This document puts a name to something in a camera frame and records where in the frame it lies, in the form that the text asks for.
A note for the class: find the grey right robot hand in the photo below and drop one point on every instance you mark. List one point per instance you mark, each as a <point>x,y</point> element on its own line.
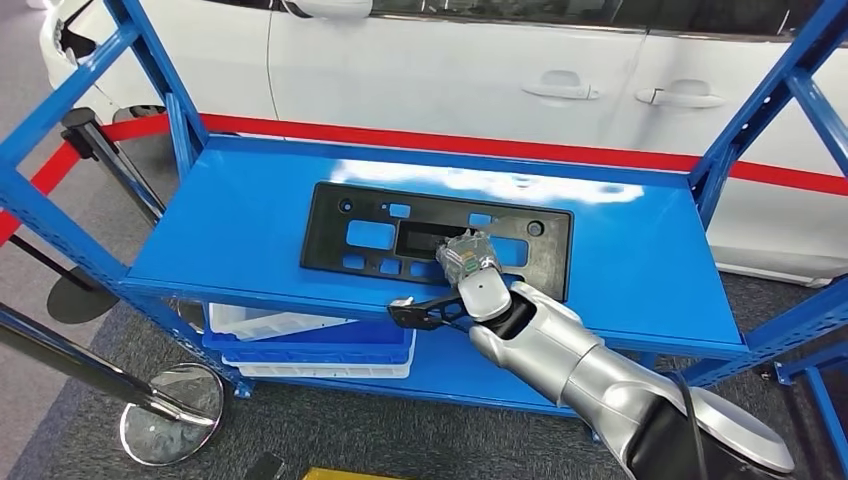
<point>470,255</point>

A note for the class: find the black plastic panel part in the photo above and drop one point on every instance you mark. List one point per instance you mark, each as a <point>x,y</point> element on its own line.
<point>331,232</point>

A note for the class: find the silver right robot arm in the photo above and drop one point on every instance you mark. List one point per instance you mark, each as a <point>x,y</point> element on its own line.
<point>583,358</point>

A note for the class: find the blue metal shelf rack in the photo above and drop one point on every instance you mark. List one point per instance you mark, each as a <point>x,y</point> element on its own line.
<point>232,245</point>

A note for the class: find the red barrier belt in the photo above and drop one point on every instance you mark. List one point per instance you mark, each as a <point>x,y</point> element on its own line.
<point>53,175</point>
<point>430,140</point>

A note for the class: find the white car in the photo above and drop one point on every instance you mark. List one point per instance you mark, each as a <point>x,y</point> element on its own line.
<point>430,73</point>

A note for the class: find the white plastic bin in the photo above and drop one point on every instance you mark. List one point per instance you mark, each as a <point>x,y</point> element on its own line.
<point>318,371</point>

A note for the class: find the clear plastic bin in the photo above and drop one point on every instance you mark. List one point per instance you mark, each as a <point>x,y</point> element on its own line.
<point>265,322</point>

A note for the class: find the yellow floor tape square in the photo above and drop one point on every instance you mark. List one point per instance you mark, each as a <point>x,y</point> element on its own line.
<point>344,474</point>

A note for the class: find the chrome barrier stanchion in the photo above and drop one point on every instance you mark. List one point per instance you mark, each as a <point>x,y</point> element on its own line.
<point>169,424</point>
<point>99,156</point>

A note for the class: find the black barrier stanchion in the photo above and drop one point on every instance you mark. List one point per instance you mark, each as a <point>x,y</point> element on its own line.
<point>76,301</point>

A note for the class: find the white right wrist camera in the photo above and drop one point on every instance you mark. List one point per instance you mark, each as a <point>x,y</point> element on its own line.
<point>424,312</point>

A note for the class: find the black robot bracket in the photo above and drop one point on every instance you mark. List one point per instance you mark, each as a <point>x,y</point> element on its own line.
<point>265,467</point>

